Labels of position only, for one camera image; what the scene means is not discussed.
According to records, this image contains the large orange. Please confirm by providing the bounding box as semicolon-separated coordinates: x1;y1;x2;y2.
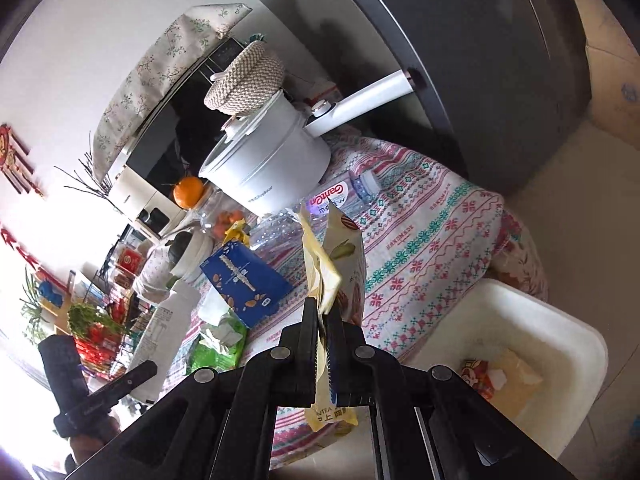
172;176;207;209

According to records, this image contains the red wall ornament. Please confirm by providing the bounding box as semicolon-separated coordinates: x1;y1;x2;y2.
0;122;47;200

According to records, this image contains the small yellow packet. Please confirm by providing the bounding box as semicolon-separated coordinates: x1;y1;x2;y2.
222;220;251;248

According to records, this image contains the bunch of green herbs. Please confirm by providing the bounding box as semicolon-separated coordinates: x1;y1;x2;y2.
67;302;126;342

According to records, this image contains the red snack wrapper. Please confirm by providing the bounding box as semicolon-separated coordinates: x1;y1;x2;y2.
460;357;494;401

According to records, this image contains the clear plastic water bottle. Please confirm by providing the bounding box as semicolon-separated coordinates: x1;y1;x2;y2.
247;169;383;252

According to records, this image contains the stack of white bowls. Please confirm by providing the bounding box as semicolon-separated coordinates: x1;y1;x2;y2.
170;232;216;281

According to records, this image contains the white plastic bin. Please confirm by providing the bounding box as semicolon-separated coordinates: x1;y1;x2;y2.
407;279;608;466

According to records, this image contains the yellow plastic wrapper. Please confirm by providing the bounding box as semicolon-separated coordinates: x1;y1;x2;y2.
492;350;544;411

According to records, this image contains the dark green pumpkin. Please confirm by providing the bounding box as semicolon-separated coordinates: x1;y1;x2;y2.
167;237;192;267

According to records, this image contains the patterned red green tablecloth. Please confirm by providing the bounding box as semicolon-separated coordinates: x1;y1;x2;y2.
160;125;506;441

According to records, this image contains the cardboard box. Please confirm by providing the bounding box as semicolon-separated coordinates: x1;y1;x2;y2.
565;0;640;128

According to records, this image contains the red label jar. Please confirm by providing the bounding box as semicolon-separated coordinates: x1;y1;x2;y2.
112;245;147;282

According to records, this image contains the green wet wipes packet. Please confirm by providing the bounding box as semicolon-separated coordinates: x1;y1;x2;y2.
186;310;249;376

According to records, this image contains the white carton bottle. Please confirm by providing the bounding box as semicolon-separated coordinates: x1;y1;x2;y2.
131;282;201;406

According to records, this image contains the white electric cooking pot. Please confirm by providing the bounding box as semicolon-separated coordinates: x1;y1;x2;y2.
199;70;416;217

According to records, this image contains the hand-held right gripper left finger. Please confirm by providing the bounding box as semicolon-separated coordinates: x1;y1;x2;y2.
65;297;321;480

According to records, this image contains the woven rope basket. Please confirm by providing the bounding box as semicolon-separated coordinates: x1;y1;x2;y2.
204;41;287;116

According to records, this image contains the black wire rack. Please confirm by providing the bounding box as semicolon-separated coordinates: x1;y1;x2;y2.
65;240;148;378

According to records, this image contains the person's left hand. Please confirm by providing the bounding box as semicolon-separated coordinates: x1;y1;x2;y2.
69;417;122;467

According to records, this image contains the crumpled white tissue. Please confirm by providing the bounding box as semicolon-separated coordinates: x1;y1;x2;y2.
197;290;237;327

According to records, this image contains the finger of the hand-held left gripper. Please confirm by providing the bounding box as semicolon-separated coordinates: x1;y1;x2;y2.
85;360;158;410

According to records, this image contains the floral microwave cover cloth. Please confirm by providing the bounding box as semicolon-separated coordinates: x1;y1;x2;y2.
90;4;253;183

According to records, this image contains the blue snack box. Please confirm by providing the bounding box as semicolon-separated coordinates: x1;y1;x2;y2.
200;240;294;330

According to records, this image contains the beige yellow snack packet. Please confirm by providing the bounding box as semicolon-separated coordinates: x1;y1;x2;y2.
295;205;367;435

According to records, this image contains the red floral under cloth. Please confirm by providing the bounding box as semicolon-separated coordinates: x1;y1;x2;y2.
492;210;549;302

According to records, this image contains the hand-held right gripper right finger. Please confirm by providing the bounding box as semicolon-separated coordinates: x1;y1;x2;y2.
327;310;581;480

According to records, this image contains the dark grey refrigerator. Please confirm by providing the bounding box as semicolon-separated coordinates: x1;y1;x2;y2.
280;0;601;197

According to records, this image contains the small floral cloth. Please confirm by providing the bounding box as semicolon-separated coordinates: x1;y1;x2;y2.
132;245;176;306

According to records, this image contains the black microwave oven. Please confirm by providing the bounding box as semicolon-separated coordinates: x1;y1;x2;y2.
120;35;243;201

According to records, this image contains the dry twig bundle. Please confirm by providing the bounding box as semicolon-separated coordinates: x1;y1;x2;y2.
54;149;115;200

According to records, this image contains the glass jar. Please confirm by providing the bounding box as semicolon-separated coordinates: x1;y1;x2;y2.
192;185;261;242

